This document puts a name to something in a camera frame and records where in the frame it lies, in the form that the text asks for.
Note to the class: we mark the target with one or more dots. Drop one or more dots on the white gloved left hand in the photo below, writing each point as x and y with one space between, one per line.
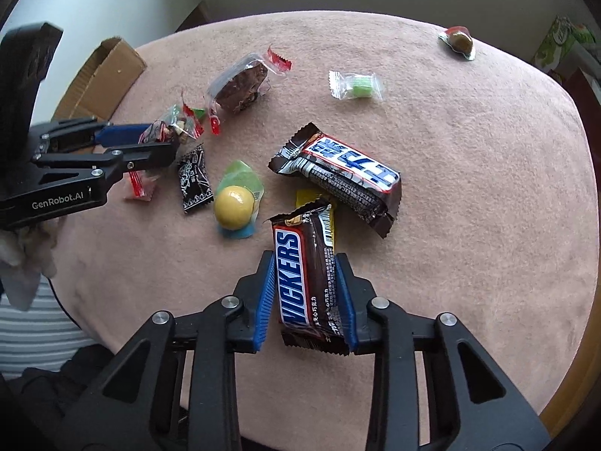
26 257

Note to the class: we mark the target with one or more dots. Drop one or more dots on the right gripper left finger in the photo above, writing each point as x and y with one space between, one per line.
172 386

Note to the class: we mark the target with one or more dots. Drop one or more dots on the yellow ball candy green wrapper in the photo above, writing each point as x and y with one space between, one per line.
237 202

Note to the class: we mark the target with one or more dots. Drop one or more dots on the open cardboard box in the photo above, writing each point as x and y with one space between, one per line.
102 82

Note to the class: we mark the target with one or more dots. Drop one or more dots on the yellow flat candy packet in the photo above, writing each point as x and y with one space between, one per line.
305 196

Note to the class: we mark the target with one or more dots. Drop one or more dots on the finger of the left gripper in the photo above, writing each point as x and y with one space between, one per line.
131 159
117 133

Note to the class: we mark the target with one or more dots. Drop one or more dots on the green white carton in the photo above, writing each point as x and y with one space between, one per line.
560 39

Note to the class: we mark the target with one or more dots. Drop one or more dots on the chocolate cake clear packet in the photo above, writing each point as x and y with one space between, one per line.
239 86

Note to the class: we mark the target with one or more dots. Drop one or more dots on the black patterned candy sachet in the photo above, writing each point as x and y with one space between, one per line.
194 183

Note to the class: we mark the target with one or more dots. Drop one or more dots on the red clear nut snack packet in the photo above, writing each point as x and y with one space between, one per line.
176 126

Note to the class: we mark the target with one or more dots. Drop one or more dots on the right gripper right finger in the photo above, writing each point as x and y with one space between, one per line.
435 386

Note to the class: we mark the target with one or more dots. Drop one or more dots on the Snickers bar brown wrapper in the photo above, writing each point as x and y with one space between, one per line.
305 276

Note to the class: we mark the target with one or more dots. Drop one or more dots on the green candy clear wrapper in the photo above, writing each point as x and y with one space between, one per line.
351 86

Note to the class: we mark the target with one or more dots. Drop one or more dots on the round brown candy on foil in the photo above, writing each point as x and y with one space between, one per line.
460 41

